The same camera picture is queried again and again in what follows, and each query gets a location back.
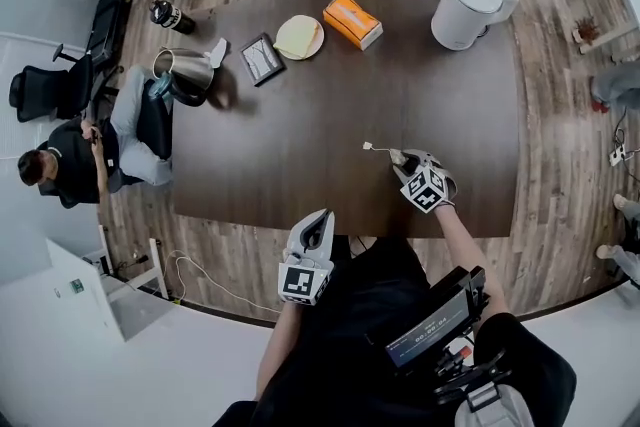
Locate black picture frame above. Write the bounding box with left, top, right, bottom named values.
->
left=239, top=32, right=287, bottom=88

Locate person's black clothing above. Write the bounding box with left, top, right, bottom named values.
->
left=212, top=234, right=579, bottom=427

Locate white side desk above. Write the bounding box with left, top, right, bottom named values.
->
left=0, top=237, right=176, bottom=342

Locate black chest-mounted monitor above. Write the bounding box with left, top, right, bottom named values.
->
left=367, top=265, right=489, bottom=369

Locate crumpled white tissue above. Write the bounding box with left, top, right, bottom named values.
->
left=207, top=38, right=229, bottom=69

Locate black office chair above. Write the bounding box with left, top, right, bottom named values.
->
left=8, top=43, right=94, bottom=124

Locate black walking pad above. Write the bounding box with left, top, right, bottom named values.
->
left=87, top=0, right=132, bottom=89

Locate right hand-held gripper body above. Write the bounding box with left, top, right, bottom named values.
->
left=399, top=153, right=458, bottom=215

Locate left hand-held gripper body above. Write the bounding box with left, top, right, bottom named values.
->
left=277, top=249, right=335, bottom=306

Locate person's left forearm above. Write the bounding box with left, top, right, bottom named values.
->
left=254, top=298, right=302, bottom=405

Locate black camera mount rig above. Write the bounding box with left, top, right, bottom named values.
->
left=432, top=344, right=516, bottom=409

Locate stainless steel kettle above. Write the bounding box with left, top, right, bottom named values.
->
left=147, top=47, right=216, bottom=109

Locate grey harness strap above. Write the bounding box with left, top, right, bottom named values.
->
left=453, top=382, right=537, bottom=427

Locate black water bottle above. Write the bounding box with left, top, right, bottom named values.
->
left=149, top=0, right=196, bottom=35

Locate orange tissue box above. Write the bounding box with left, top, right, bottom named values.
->
left=322, top=0, right=385, bottom=52

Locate white electric kettle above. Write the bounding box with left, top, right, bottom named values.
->
left=430, top=0, right=520, bottom=52

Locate white round plate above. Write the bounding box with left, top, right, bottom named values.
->
left=272, top=14, right=326, bottom=62

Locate person's right forearm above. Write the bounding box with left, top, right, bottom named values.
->
left=433, top=203, right=507, bottom=317

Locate small potted plant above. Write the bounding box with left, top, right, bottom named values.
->
left=572, top=16, right=601, bottom=54

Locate pale bread slice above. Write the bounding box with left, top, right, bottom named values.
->
left=273, top=14, right=322, bottom=59

